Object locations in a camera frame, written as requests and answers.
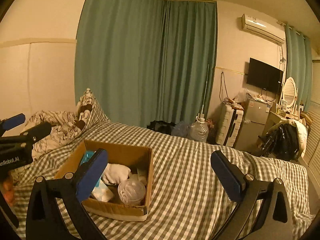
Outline air conditioner cord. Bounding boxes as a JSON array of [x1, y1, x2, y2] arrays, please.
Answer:
[[277, 44, 287, 68]]

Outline floral quilt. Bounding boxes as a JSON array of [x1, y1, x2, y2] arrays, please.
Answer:
[[21, 110, 85, 155]]

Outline white blue tissue pack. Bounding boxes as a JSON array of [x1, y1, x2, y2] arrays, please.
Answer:
[[91, 180, 114, 202]]

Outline cream padded jacket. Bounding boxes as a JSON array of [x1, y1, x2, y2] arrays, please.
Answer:
[[285, 119, 308, 157]]

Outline green checked bed sheet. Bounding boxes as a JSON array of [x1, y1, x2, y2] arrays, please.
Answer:
[[11, 100, 316, 240]]

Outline cardboard box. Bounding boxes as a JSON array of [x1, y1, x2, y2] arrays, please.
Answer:
[[54, 139, 153, 222]]

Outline clear plastic bag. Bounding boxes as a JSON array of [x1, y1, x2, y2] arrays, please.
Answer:
[[232, 90, 248, 103]]

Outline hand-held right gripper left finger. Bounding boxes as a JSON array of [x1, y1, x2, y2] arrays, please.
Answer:
[[26, 148, 109, 240]]

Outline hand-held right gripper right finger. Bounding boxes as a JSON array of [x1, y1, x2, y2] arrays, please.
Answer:
[[210, 150, 293, 240]]

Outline white mop stick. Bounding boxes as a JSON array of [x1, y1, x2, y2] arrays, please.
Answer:
[[199, 64, 210, 117]]

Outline white dressing table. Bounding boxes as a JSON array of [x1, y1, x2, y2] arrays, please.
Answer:
[[265, 105, 304, 137]]

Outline pale blue plastic hanger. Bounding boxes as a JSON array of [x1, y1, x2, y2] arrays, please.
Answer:
[[80, 150, 97, 167]]

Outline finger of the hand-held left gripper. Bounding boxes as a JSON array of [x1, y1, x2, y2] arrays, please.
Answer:
[[0, 122, 52, 145], [0, 113, 26, 132]]

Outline white ribbed suitcase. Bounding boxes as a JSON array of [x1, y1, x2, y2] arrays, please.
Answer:
[[215, 104, 244, 147]]

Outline floral patterned bag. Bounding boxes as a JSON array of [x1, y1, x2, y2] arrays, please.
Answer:
[[207, 119, 218, 136]]

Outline black wall television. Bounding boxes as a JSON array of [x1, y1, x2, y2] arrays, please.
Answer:
[[246, 57, 284, 94]]

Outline white air conditioner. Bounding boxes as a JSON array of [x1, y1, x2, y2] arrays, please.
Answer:
[[241, 14, 286, 46]]

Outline blue plastic bag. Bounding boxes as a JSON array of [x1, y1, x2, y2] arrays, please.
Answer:
[[172, 121, 193, 138]]

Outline small grey fridge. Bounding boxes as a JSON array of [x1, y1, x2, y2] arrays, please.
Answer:
[[235, 98, 270, 153]]

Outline green curtain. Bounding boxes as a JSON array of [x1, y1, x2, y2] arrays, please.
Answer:
[[162, 0, 217, 131], [74, 0, 167, 128], [285, 25, 313, 108]]

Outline person's left hand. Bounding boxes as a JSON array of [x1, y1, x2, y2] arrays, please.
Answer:
[[2, 174, 17, 205]]

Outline white oval mirror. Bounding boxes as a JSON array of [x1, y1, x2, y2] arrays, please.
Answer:
[[282, 77, 299, 110]]

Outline large clear water bottle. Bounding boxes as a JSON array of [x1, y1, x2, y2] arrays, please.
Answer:
[[187, 114, 209, 143]]

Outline black bag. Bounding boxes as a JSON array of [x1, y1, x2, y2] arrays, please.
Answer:
[[146, 120, 175, 135]]

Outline white louvred wardrobe door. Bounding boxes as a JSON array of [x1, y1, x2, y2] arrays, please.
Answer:
[[302, 57, 320, 180]]

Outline hanging wall cables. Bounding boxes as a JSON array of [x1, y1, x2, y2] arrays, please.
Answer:
[[219, 71, 229, 103]]

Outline round clear plastic tub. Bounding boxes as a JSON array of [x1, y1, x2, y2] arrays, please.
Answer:
[[117, 179, 147, 205]]

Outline brown white patterned pillow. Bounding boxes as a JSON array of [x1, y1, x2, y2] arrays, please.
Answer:
[[76, 88, 97, 130]]

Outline black garment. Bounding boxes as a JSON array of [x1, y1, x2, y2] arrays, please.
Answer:
[[257, 124, 299, 162]]

